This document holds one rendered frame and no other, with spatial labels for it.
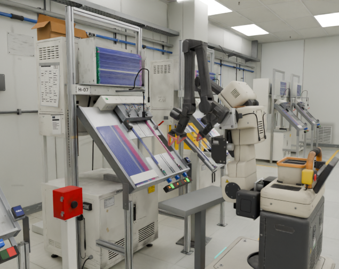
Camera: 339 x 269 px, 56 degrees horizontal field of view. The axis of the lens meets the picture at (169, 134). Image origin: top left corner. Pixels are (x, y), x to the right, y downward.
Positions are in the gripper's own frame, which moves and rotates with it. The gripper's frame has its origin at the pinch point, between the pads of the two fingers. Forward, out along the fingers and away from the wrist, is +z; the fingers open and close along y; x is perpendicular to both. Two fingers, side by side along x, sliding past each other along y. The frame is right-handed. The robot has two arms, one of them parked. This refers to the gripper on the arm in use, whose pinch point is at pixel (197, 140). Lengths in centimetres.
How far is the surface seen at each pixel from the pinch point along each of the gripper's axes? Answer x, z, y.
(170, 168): 8.8, 14.8, 45.4
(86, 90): -66, 5, 81
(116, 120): -43, 14, 61
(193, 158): 9.4, 13.4, 2.8
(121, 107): -50, 7, 54
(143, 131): -28, 13, 41
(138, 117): -38, 7, 43
